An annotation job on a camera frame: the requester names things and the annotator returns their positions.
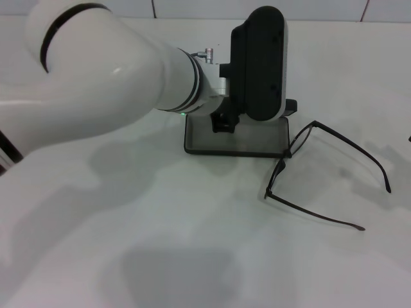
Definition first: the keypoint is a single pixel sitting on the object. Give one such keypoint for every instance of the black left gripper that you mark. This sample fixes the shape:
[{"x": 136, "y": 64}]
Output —
[{"x": 224, "y": 123}]

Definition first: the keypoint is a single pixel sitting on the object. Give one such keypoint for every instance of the black glasses case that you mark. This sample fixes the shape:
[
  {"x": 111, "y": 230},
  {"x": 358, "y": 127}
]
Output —
[{"x": 250, "y": 138}]

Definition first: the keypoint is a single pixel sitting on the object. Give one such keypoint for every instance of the black glasses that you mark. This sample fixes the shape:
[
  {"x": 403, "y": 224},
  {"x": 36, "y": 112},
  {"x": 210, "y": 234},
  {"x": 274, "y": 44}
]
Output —
[{"x": 288, "y": 153}]

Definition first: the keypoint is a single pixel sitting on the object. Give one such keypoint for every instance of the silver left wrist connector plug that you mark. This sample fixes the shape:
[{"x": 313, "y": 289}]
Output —
[{"x": 207, "y": 55}]

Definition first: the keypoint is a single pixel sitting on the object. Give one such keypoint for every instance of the silver and black left wrist camera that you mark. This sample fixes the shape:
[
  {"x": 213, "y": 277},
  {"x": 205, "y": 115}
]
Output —
[{"x": 257, "y": 64}]

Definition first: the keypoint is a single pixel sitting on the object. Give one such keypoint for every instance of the dark brown post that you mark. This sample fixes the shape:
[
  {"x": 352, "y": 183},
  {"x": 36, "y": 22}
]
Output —
[{"x": 8, "y": 147}]

